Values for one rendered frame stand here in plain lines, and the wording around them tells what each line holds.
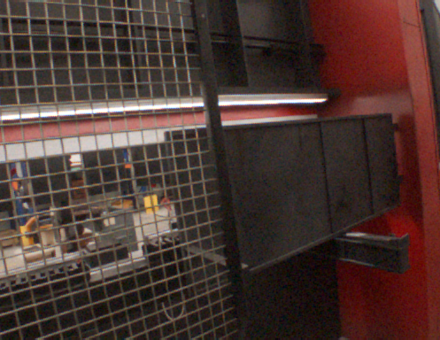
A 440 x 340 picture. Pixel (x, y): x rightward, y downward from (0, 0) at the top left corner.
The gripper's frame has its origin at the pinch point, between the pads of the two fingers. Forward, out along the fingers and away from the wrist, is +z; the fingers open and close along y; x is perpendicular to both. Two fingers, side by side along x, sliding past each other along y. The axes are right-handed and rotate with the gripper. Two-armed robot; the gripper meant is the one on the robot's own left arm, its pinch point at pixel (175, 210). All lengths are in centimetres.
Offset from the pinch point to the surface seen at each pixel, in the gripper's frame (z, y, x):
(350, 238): 49, 45, -47
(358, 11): -43, 88, -94
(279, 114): -23, 56, -40
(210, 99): 18, -33, -100
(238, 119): -22, 29, -39
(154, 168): -8.2, -16.5, -30.9
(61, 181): -9, -52, -31
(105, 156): -15, -35, -35
